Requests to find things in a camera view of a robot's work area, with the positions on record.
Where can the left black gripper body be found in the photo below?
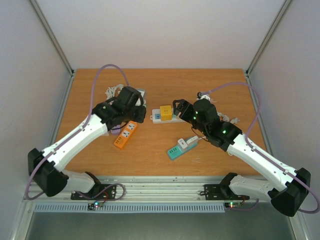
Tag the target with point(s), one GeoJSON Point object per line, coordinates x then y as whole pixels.
{"type": "Point", "coordinates": [139, 118]}

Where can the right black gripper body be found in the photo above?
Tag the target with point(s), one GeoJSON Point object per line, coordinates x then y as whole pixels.
{"type": "Point", "coordinates": [185, 112]}

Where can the yellow cube socket adapter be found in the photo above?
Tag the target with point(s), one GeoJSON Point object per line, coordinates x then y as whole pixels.
{"type": "Point", "coordinates": [166, 113]}

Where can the white grey plug adapter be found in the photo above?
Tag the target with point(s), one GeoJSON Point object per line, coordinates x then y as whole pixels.
{"type": "Point", "coordinates": [182, 145]}

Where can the white rounded plug adapter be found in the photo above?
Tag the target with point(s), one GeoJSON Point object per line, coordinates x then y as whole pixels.
{"type": "Point", "coordinates": [192, 141]}

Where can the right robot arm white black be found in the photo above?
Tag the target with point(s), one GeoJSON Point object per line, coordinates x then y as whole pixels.
{"type": "Point", "coordinates": [284, 186]}

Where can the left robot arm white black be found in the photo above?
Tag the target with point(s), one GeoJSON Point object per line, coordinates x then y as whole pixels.
{"type": "Point", "coordinates": [47, 167]}

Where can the purple power strip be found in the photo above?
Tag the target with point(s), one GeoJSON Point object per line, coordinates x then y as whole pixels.
{"type": "Point", "coordinates": [116, 130]}

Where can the orange power strip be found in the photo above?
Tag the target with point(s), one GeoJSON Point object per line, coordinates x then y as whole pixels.
{"type": "Point", "coordinates": [126, 135]}

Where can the teal power strip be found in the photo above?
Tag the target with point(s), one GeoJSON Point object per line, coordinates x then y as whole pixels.
{"type": "Point", "coordinates": [174, 152]}

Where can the right small circuit board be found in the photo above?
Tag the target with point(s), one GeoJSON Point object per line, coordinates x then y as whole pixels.
{"type": "Point", "coordinates": [231, 205]}

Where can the small circuit board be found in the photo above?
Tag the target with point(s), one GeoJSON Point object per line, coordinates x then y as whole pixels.
{"type": "Point", "coordinates": [231, 205]}
{"type": "Point", "coordinates": [94, 206]}

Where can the left small circuit board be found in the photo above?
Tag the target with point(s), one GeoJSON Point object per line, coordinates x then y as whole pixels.
{"type": "Point", "coordinates": [94, 206]}

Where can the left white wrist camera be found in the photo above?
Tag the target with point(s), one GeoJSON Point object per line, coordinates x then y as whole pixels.
{"type": "Point", "coordinates": [142, 93]}

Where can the aluminium rail frame front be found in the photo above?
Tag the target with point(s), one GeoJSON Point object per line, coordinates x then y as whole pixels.
{"type": "Point", "coordinates": [167, 189]}

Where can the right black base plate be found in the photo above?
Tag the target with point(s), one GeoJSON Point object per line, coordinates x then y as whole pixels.
{"type": "Point", "coordinates": [214, 192]}

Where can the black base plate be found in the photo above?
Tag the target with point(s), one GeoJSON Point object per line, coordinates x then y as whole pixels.
{"type": "Point", "coordinates": [106, 191]}
{"type": "Point", "coordinates": [214, 192]}

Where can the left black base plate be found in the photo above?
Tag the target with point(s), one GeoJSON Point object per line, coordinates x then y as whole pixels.
{"type": "Point", "coordinates": [106, 191]}

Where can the left aluminium corner post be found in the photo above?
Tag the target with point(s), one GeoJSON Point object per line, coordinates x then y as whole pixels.
{"type": "Point", "coordinates": [52, 37]}

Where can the aluminium corner post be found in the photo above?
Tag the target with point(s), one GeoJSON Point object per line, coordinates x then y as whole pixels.
{"type": "Point", "coordinates": [269, 35]}
{"type": "Point", "coordinates": [52, 37]}

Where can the grey slotted cable duct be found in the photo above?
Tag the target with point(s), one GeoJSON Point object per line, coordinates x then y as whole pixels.
{"type": "Point", "coordinates": [128, 208]}

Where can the right aluminium corner post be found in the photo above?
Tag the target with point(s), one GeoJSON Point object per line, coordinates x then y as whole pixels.
{"type": "Point", "coordinates": [269, 35]}

